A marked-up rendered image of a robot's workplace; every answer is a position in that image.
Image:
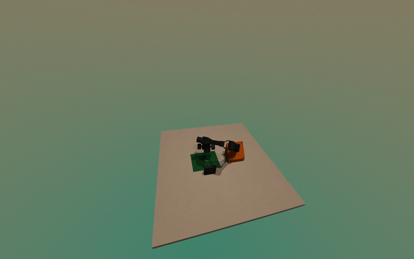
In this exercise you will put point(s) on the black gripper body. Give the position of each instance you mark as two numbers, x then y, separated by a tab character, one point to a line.
210	146

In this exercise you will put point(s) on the green circuit board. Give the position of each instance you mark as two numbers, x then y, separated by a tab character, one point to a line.
200	160

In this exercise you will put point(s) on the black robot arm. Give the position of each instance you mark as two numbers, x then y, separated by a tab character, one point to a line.
207	141

